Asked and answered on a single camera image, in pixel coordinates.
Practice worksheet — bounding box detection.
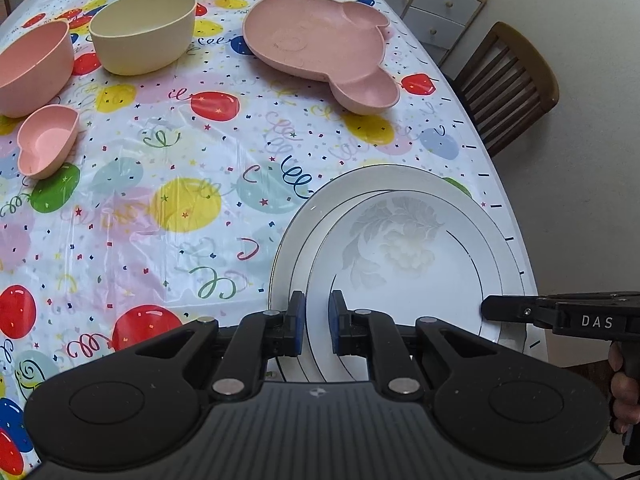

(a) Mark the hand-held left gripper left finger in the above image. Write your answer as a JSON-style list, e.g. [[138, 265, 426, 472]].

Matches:
[[132, 291, 307, 402]]

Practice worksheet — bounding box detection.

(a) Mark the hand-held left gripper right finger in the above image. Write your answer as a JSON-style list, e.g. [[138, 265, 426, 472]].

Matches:
[[328, 290, 506, 403]]

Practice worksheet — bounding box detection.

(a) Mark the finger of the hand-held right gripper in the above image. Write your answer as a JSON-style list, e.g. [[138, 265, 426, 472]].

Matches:
[[481, 295, 557, 334]]

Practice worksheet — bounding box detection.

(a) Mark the small white floral plate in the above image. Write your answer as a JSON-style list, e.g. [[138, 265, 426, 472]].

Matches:
[[305, 190, 501, 382]]

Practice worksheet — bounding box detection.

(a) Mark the large white plate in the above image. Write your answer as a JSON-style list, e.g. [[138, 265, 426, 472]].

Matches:
[[268, 164, 527, 386]]

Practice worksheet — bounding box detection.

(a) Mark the pink bear-shaped plate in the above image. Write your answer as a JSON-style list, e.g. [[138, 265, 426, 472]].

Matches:
[[242, 0, 401, 115]]

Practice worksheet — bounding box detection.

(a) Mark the small pink bowl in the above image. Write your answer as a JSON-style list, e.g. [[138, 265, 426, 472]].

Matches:
[[16, 105, 81, 180]]

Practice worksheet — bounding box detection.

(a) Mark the large pink bowl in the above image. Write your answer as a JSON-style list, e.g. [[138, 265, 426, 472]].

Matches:
[[0, 19, 76, 120]]

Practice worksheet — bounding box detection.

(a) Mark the person's right hand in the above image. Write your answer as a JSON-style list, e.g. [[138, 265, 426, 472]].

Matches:
[[607, 340, 640, 436]]

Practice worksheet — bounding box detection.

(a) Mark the balloon print tablecloth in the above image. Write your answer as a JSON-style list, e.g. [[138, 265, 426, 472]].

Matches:
[[0, 0, 548, 480]]

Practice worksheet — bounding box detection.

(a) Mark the dark wooden slatted chair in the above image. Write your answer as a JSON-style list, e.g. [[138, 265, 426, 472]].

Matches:
[[445, 21, 560, 158]]

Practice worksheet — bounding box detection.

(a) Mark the white drawer cabinet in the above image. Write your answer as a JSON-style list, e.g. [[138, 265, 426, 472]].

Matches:
[[385, 0, 488, 66]]

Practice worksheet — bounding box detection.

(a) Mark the cream bowl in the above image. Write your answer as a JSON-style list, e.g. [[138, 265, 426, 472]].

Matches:
[[89, 0, 198, 77]]

